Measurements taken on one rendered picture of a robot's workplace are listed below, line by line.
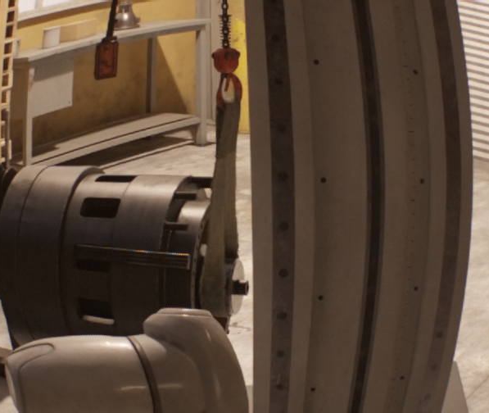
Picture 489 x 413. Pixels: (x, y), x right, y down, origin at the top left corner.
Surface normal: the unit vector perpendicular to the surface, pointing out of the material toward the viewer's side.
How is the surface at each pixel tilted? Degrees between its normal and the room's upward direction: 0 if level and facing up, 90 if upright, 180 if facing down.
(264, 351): 90
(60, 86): 90
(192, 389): 70
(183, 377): 66
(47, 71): 90
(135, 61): 90
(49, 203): 35
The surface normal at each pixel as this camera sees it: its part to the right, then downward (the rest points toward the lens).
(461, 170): -0.06, 0.25
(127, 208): -0.15, -0.68
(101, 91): 0.76, 0.14
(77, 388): 0.25, -0.18
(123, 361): 0.34, -0.65
